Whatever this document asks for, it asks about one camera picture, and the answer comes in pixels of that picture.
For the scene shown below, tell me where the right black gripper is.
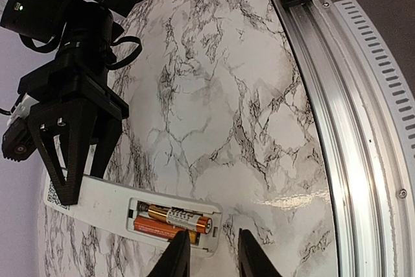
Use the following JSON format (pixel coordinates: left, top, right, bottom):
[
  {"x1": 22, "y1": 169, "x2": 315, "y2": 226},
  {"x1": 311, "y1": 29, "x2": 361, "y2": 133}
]
[{"x1": 18, "y1": 55, "x2": 129, "y2": 206}]

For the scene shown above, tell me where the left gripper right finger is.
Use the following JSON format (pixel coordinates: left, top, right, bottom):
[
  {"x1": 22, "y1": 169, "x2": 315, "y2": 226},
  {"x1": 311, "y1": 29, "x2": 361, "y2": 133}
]
[{"x1": 238, "y1": 229, "x2": 282, "y2": 277}]

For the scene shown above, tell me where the white remote control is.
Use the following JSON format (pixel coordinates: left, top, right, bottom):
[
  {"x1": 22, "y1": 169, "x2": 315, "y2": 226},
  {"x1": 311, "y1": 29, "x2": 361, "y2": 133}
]
[{"x1": 43, "y1": 175, "x2": 222, "y2": 257}]

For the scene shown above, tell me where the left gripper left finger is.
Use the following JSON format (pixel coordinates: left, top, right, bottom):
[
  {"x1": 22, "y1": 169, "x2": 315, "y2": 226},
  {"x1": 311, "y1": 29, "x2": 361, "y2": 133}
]
[{"x1": 147, "y1": 230, "x2": 191, "y2": 277}]

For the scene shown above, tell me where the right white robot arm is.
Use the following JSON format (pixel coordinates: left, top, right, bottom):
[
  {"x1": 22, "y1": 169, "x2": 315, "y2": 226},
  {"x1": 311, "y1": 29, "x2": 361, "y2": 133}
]
[{"x1": 1, "y1": 0, "x2": 143, "y2": 206}]

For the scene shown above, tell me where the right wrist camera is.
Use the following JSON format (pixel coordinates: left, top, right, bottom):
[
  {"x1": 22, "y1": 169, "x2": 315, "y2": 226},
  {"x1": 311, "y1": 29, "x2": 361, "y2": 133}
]
[{"x1": 1, "y1": 93, "x2": 38, "y2": 162}]

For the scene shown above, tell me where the black gold AAA battery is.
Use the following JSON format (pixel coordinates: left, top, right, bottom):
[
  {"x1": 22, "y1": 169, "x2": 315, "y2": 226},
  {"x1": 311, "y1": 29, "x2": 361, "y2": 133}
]
[{"x1": 137, "y1": 202, "x2": 213, "y2": 234}]

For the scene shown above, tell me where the front aluminium rail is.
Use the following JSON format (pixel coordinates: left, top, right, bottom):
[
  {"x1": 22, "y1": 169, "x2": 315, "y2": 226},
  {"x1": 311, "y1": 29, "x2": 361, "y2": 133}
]
[{"x1": 271, "y1": 0, "x2": 414, "y2": 276}]

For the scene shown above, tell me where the orange AAA battery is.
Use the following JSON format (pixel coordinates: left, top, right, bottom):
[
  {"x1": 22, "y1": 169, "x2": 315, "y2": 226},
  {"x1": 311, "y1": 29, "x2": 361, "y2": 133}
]
[{"x1": 134, "y1": 216, "x2": 185, "y2": 240}]

